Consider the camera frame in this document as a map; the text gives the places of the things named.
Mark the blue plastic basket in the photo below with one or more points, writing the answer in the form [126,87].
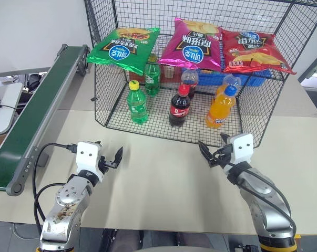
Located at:
[253,78]

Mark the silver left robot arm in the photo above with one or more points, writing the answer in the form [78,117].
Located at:
[65,207]

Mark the red chips bag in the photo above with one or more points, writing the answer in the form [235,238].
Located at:
[255,52]

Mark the green conveyor belt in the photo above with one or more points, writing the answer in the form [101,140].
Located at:
[32,115]

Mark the white side desk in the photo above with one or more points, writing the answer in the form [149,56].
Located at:
[8,105]

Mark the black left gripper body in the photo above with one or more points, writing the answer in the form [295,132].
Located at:
[105,165]

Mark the green soda bottle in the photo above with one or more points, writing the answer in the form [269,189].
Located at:
[137,105]
[152,80]

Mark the orange soda bottle blue cap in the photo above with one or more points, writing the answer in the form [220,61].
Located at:
[230,80]
[220,110]

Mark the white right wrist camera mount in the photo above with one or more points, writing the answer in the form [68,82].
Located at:
[241,148]

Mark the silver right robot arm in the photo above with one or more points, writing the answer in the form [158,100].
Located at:
[266,204]

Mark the green chips bag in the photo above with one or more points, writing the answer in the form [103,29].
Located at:
[121,50]

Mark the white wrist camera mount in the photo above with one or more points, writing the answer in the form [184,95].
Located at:
[241,148]
[87,157]

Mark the gray rectangular block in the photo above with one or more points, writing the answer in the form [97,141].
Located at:
[43,160]

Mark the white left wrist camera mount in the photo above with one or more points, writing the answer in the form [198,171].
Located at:
[87,157]

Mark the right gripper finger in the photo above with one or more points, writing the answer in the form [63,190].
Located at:
[226,140]
[206,152]

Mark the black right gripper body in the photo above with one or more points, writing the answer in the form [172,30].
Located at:
[222,156]

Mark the cola bottle red cap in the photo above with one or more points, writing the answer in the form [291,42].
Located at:
[178,107]
[191,81]

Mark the magenta chips bag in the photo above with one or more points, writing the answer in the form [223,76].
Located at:
[192,44]

